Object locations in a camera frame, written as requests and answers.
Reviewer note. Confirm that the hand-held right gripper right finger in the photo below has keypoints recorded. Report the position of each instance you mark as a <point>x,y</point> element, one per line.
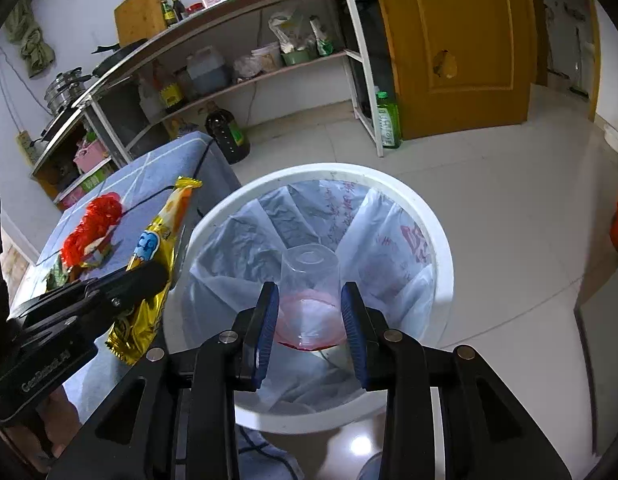
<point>353,335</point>

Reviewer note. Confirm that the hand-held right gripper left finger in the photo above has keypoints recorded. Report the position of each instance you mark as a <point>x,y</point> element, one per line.
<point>267,325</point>

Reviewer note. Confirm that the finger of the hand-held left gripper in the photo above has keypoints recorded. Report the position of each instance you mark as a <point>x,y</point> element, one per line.
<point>134,285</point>

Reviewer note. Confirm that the yellow snack wrapper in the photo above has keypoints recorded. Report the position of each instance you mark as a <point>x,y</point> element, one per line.
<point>154,240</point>

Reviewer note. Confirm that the white plastic liner bag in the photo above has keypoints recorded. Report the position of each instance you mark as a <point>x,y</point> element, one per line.
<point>389,285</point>

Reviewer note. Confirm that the clear plastic cup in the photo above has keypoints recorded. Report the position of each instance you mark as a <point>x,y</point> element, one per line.
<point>309,270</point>

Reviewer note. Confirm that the red plastic bag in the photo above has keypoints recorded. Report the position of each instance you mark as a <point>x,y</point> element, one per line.
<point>91,227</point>

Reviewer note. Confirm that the green snack wrapper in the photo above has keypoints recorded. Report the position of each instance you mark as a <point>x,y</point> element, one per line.
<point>55,276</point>

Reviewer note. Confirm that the white plastic bucket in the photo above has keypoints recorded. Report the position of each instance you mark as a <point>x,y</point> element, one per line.
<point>309,169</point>

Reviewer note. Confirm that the person's left hand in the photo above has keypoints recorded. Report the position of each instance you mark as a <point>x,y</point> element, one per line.
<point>61,425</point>

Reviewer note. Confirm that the blue checked tablecloth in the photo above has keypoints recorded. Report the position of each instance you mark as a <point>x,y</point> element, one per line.
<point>159,165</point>

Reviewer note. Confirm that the dark oil bottle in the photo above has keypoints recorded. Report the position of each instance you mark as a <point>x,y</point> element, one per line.
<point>226,135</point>

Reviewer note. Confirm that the translucent white bottle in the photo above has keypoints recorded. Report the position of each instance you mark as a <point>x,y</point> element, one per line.
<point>150,100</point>

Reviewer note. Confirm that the yellow label oil bottle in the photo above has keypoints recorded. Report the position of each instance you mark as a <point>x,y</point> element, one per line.
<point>172,95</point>

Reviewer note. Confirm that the steel pot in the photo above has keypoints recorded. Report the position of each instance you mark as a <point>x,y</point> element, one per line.
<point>66,87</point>

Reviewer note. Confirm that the green plastic bottle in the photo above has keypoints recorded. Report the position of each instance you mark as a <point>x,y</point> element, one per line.
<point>388,122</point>

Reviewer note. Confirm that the translucent plastic jug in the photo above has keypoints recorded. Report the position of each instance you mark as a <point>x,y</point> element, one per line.
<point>208,72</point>

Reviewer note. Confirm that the black frying pan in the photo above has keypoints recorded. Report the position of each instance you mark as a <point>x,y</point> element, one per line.
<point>119,57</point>

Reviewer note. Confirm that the crumpled clear plastic bag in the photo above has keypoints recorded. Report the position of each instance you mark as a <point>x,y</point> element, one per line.
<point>246,67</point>

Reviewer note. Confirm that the green hanging cloth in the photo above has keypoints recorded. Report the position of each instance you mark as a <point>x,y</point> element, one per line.
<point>31,40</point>

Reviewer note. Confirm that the green bowl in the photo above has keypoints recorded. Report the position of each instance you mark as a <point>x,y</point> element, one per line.
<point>298,57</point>

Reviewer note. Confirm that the green glass sauce bottle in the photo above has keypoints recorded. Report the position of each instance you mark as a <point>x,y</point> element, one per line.
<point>168,15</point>

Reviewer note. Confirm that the wooden cutting board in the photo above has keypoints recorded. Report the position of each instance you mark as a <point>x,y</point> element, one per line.
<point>139,12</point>

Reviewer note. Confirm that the dark glass sauce bottle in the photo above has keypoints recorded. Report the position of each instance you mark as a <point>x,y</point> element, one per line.
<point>177,9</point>

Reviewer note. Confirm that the red lidded jar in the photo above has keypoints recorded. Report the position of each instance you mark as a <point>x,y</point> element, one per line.
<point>195,8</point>

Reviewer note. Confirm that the green white packet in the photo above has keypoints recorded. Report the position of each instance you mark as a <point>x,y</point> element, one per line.
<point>321,35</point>

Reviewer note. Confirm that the white food bag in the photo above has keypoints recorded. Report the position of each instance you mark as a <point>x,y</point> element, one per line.
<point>286,30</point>

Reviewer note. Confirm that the white metal shelf rack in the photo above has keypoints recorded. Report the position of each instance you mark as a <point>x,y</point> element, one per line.
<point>239,7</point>

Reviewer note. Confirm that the white basin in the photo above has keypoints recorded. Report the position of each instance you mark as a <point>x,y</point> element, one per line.
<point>616,140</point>

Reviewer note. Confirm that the wooden door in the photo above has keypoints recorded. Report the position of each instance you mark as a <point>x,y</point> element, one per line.
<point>459,20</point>

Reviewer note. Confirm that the wall power strip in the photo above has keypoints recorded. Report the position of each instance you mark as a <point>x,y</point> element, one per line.
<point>25,147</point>

